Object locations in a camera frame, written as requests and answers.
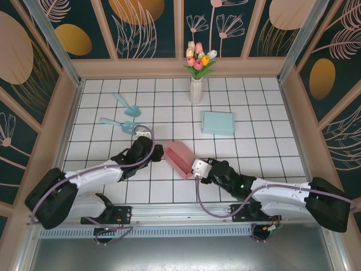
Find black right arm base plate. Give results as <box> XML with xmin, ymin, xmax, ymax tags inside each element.
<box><xmin>230</xmin><ymin>202</ymin><xmax>283</xmax><ymax>223</ymax></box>

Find aluminium mounting rail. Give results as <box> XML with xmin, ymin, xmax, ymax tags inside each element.
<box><xmin>27</xmin><ymin>199</ymin><xmax>336</xmax><ymax>227</ymax></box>

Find slotted grey cable duct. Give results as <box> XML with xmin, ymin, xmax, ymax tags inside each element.
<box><xmin>38</xmin><ymin>225</ymin><xmax>256</xmax><ymax>238</ymax></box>

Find small circuit board with wires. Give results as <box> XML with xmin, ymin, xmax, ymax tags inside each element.
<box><xmin>261</xmin><ymin>216</ymin><xmax>284</xmax><ymax>237</ymax></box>

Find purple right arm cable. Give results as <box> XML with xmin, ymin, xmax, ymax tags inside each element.
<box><xmin>196</xmin><ymin>176</ymin><xmax>358</xmax><ymax>244</ymax></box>

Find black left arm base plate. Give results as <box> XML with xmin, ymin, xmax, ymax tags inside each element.
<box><xmin>81</xmin><ymin>204</ymin><xmax>133</xmax><ymax>225</ymax></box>

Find aluminium frame post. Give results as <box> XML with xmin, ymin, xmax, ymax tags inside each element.
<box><xmin>22</xmin><ymin>0</ymin><xmax>86</xmax><ymax>89</ymax></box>
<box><xmin>277</xmin><ymin>0</ymin><xmax>331</xmax><ymax>84</ymax></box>

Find artificial tulip bouquet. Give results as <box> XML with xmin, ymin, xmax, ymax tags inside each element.
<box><xmin>183</xmin><ymin>41</ymin><xmax>218</xmax><ymax>81</ymax></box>

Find light blue toy shovel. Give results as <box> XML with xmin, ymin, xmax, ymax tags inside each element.
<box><xmin>113</xmin><ymin>93</ymin><xmax>142</xmax><ymax>118</ymax></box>

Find white ribbed vase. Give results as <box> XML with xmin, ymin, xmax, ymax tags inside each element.
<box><xmin>190</xmin><ymin>77</ymin><xmax>204</xmax><ymax>106</ymax></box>

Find grey metal sheet panel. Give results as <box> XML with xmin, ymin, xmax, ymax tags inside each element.
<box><xmin>28</xmin><ymin>236</ymin><xmax>338</xmax><ymax>271</ymax></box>

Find pink paper box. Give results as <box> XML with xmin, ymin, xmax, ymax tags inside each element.
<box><xmin>163</xmin><ymin>141</ymin><xmax>196</xmax><ymax>181</ymax></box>

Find aluminium table side rail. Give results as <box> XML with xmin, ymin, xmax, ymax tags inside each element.
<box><xmin>278</xmin><ymin>78</ymin><xmax>321</xmax><ymax>200</ymax></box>
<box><xmin>42</xmin><ymin>80</ymin><xmax>85</xmax><ymax>204</ymax></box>

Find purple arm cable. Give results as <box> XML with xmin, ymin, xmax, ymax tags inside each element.
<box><xmin>196</xmin><ymin>176</ymin><xmax>358</xmax><ymax>244</ymax></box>
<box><xmin>30</xmin><ymin>124</ymin><xmax>157</xmax><ymax>247</ymax></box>

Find light blue toy garden fork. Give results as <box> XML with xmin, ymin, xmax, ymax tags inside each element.
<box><xmin>100</xmin><ymin>117</ymin><xmax>141</xmax><ymax>136</ymax></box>

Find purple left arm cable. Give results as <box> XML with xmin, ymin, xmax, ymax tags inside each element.
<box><xmin>30</xmin><ymin>124</ymin><xmax>157</xmax><ymax>247</ymax></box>

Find light blue paper box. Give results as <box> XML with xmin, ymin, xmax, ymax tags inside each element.
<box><xmin>201</xmin><ymin>111</ymin><xmax>236</xmax><ymax>138</ymax></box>

